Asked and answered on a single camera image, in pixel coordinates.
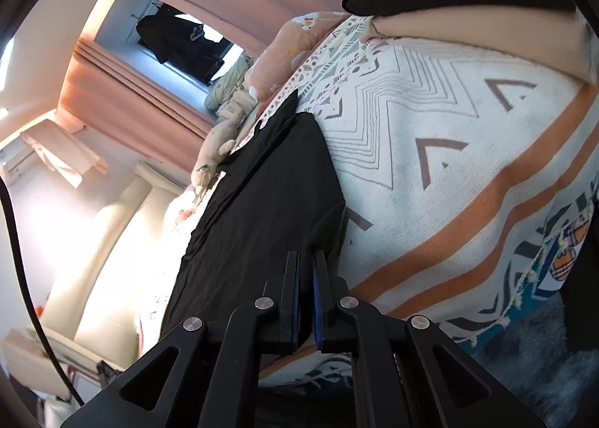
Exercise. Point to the cream plush toy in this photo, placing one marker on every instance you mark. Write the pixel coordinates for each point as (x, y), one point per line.
(215, 147)

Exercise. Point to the bundled light bedding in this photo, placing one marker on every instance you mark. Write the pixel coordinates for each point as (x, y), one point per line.
(229, 86)

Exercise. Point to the hanging white garment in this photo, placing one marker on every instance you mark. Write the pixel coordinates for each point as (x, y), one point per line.
(61, 147)

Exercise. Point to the folded beige cloth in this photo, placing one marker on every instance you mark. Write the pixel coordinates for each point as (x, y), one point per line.
(491, 32)

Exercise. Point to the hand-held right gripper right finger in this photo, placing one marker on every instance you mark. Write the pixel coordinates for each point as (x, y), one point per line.
(319, 306)

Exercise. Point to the hanging black coat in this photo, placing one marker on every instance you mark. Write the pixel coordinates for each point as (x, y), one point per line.
(173, 42)

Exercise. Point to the white patterned blanket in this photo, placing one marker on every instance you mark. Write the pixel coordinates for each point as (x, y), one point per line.
(444, 203)

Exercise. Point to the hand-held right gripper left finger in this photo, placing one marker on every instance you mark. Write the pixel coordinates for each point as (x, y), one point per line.
(295, 301)

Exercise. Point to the pink printed pillow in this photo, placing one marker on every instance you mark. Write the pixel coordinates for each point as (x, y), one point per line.
(290, 49)

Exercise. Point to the black jacket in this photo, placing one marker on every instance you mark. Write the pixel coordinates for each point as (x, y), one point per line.
(271, 203)

